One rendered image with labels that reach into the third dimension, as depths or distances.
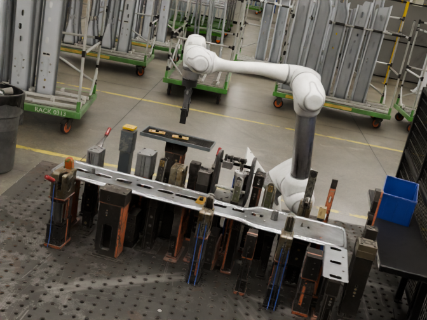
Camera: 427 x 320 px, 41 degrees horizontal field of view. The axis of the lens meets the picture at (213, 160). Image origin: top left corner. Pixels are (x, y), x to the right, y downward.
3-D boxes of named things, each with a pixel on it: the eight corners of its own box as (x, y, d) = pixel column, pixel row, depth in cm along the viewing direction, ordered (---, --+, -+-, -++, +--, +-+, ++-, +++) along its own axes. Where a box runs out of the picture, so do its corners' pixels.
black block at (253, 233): (229, 295, 243) (242, 235, 234) (233, 283, 253) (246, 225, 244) (246, 300, 242) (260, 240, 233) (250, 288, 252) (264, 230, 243)
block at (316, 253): (287, 313, 238) (303, 256, 229) (290, 300, 248) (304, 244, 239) (310, 320, 237) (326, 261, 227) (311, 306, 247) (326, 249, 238)
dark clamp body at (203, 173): (180, 242, 281) (192, 171, 269) (187, 231, 293) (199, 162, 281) (201, 247, 280) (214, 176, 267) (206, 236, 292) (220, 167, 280)
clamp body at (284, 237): (257, 308, 238) (274, 235, 226) (260, 294, 249) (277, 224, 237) (277, 314, 236) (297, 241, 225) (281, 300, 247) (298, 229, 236)
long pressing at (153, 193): (45, 174, 257) (45, 171, 256) (67, 160, 278) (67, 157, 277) (346, 252, 238) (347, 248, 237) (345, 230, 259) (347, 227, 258)
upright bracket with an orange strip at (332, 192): (306, 273, 274) (332, 179, 257) (306, 272, 275) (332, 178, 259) (312, 275, 273) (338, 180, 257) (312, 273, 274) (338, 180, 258)
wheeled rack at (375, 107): (269, 107, 916) (293, -3, 859) (271, 95, 1011) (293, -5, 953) (386, 132, 902) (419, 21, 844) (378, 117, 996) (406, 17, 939)
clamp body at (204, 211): (180, 283, 245) (193, 211, 234) (187, 270, 257) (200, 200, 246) (200, 289, 244) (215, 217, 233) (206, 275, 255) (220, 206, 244)
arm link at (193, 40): (180, 63, 279) (182, 68, 266) (185, 31, 273) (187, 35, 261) (201, 65, 281) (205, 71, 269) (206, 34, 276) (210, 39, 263)
